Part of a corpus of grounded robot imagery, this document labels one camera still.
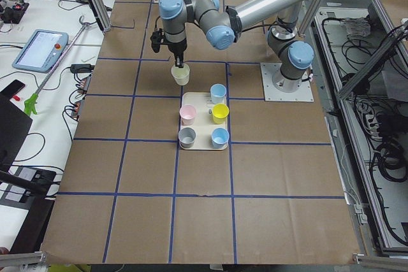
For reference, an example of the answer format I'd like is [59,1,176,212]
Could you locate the yellow cup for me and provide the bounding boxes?
[212,103,230,124]

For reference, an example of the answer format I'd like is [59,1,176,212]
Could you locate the light blue cup near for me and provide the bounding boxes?
[211,127,230,149]

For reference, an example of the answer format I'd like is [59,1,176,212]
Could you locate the light blue cup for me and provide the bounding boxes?
[210,83,226,104]
[211,127,230,149]

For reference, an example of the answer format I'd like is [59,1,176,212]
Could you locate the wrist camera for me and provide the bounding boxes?
[150,28,166,53]

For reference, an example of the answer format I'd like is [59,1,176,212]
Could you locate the cream plastic tray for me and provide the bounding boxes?
[179,92,229,150]

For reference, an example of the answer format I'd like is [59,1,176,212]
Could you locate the white ikea cup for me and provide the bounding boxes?
[171,64,190,86]

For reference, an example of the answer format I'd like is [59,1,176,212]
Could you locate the grey cup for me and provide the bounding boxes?
[178,127,196,148]

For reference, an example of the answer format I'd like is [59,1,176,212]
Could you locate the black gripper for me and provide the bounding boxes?
[165,34,187,68]

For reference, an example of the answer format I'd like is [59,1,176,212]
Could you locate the pink cup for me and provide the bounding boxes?
[179,104,197,125]

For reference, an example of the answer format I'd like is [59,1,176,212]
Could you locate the teach pendant tablet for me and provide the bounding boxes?
[12,29,69,73]

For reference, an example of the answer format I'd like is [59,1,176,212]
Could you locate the black power adapter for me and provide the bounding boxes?
[69,63,94,74]

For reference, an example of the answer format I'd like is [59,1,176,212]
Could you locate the black smartphone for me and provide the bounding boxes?
[1,80,26,99]

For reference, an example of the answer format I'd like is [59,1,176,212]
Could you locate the light blue cup far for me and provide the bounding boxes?
[210,83,226,104]

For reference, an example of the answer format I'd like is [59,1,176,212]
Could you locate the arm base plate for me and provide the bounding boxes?
[260,62,314,103]

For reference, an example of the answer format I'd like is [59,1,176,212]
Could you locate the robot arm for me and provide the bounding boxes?
[150,0,314,93]

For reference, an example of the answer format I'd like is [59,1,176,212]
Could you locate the grabber reach tool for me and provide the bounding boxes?
[24,14,96,116]

